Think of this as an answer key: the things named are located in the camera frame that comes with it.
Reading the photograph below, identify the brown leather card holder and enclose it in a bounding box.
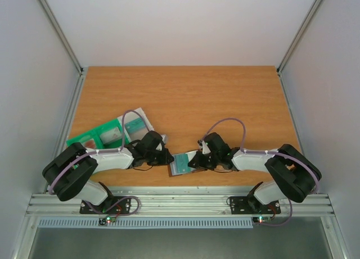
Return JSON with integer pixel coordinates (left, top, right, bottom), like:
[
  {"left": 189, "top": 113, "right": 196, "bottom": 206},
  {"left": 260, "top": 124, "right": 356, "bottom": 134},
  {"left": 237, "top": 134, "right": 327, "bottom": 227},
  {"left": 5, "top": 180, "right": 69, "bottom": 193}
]
[{"left": 169, "top": 151, "right": 203, "bottom": 177}]

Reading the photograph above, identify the teal VIP credit card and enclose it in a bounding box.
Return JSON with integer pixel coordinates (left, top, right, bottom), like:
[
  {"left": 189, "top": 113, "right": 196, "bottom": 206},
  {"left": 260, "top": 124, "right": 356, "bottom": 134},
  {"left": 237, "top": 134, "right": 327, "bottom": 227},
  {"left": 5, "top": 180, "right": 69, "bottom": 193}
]
[{"left": 170, "top": 153, "right": 194, "bottom": 176}]

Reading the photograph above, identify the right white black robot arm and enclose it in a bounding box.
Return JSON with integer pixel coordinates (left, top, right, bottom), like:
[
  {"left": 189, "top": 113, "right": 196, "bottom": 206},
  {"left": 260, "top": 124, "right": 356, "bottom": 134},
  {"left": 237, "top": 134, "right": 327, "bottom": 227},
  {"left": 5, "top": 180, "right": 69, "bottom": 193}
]
[{"left": 188, "top": 133, "right": 322, "bottom": 214}]

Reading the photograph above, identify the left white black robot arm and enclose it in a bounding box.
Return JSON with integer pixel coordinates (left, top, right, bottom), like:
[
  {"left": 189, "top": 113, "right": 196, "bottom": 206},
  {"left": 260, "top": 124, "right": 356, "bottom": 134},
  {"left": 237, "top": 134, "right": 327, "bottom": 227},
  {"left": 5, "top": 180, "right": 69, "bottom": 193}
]
[{"left": 42, "top": 130, "right": 174, "bottom": 213}]

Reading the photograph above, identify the teal card in white tray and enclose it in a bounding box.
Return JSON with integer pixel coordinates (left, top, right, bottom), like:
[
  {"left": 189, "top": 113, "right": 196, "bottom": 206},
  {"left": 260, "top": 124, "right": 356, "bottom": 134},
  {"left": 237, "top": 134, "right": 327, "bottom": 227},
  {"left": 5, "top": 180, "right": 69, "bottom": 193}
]
[{"left": 125, "top": 117, "right": 146, "bottom": 134}]

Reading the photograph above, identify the grey card in green tray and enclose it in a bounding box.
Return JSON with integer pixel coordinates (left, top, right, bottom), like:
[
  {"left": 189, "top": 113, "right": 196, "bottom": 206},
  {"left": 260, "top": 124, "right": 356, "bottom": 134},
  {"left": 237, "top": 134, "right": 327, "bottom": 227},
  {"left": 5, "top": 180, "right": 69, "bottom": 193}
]
[{"left": 100, "top": 126, "right": 122, "bottom": 145}]

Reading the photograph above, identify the red patterned card in tray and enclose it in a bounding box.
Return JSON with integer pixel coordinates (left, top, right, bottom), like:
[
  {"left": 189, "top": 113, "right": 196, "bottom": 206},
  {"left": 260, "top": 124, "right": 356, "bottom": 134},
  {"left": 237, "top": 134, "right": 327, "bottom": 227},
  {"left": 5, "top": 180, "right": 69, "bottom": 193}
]
[{"left": 83, "top": 139, "right": 97, "bottom": 149}]

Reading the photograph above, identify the green plastic organizer tray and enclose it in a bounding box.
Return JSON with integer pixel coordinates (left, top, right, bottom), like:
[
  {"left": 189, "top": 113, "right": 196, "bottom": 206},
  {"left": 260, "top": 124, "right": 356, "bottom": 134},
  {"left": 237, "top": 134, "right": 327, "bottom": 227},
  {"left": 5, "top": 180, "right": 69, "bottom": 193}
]
[{"left": 66, "top": 119, "right": 129, "bottom": 149}]

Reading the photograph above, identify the right small circuit board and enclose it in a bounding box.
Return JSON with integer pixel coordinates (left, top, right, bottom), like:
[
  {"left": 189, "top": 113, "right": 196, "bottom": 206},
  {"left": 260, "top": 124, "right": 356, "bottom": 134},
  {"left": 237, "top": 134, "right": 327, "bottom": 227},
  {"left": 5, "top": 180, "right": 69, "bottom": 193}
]
[{"left": 253, "top": 216, "right": 275, "bottom": 224}]

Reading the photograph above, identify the small circuit board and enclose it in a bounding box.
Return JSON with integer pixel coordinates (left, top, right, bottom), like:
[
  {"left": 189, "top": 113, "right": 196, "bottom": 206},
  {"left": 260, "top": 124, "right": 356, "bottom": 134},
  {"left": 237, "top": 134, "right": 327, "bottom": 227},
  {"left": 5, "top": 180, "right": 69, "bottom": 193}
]
[
  {"left": 98, "top": 217, "right": 116, "bottom": 226},
  {"left": 253, "top": 216, "right": 275, "bottom": 224}
]

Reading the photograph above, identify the left small circuit board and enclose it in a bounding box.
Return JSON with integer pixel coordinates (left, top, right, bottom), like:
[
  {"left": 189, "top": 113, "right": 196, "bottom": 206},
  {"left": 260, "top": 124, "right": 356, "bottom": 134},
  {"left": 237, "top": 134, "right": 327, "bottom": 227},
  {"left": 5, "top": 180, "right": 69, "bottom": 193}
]
[{"left": 98, "top": 217, "right": 116, "bottom": 226}]

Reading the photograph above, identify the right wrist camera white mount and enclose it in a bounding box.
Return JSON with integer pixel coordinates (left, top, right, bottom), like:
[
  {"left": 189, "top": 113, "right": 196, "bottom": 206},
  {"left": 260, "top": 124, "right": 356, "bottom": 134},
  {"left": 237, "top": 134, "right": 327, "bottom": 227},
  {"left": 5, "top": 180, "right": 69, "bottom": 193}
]
[{"left": 198, "top": 140, "right": 211, "bottom": 155}]

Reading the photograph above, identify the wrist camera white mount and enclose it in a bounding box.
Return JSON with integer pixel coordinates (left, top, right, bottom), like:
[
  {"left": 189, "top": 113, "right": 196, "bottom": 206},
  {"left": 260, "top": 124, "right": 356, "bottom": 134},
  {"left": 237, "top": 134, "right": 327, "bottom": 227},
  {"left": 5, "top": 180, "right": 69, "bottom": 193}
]
[
  {"left": 155, "top": 133, "right": 168, "bottom": 151},
  {"left": 198, "top": 140, "right": 211, "bottom": 155}
]

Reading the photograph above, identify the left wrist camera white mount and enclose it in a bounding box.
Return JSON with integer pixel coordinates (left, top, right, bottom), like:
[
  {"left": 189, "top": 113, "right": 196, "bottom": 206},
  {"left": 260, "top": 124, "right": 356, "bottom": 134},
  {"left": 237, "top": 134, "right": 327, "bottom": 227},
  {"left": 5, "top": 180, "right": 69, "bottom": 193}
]
[{"left": 155, "top": 133, "right": 168, "bottom": 151}]

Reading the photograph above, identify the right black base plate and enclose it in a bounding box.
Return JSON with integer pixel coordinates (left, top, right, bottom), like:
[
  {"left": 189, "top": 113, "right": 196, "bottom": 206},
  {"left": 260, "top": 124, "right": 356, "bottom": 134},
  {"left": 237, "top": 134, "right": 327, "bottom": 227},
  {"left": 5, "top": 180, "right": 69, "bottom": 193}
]
[{"left": 226, "top": 196, "right": 281, "bottom": 215}]

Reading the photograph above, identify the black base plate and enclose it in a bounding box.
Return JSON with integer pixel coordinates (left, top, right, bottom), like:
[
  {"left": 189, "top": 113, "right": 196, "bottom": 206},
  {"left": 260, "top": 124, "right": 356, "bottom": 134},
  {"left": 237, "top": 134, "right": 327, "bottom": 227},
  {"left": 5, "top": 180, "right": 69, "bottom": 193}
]
[
  {"left": 226, "top": 196, "right": 281, "bottom": 215},
  {"left": 79, "top": 196, "right": 133, "bottom": 215}
]

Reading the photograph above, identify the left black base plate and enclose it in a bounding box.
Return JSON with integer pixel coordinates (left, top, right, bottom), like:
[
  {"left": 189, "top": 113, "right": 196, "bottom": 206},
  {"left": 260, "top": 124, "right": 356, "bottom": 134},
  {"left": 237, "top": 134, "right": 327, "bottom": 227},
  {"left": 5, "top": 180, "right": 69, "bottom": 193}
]
[{"left": 79, "top": 196, "right": 133, "bottom": 215}]

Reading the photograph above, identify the aluminium front rail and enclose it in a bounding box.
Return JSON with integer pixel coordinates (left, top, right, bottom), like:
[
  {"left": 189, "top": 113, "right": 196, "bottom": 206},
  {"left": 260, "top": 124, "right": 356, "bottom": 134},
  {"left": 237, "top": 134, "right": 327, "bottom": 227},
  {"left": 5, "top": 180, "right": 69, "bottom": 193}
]
[{"left": 25, "top": 186, "right": 335, "bottom": 217}]

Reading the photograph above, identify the slotted grey cable duct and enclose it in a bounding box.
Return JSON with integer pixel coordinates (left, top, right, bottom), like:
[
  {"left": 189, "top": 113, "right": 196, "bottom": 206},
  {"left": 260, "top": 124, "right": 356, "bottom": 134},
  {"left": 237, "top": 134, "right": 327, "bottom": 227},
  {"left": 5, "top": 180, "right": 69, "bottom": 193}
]
[{"left": 38, "top": 217, "right": 253, "bottom": 229}]

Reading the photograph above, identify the right aluminium frame post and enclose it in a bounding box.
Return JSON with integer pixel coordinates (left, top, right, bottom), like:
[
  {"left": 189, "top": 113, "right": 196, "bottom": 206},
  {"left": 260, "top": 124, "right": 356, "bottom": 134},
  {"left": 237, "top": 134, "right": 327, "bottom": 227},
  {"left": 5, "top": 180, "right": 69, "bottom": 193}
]
[{"left": 276, "top": 0, "right": 324, "bottom": 76}]

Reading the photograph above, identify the aluminium frame post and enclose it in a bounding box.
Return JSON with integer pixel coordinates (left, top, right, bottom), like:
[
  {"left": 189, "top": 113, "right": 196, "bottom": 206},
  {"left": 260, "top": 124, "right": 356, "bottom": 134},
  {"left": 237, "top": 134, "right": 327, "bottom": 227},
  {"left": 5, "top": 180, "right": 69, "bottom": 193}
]
[
  {"left": 38, "top": 0, "right": 83, "bottom": 74},
  {"left": 276, "top": 0, "right": 324, "bottom": 76}
]

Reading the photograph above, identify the left aluminium frame post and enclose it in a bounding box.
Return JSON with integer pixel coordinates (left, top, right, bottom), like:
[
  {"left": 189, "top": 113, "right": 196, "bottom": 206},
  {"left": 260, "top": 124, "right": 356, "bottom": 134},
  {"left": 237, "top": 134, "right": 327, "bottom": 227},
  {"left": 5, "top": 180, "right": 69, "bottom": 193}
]
[{"left": 38, "top": 0, "right": 83, "bottom": 74}]

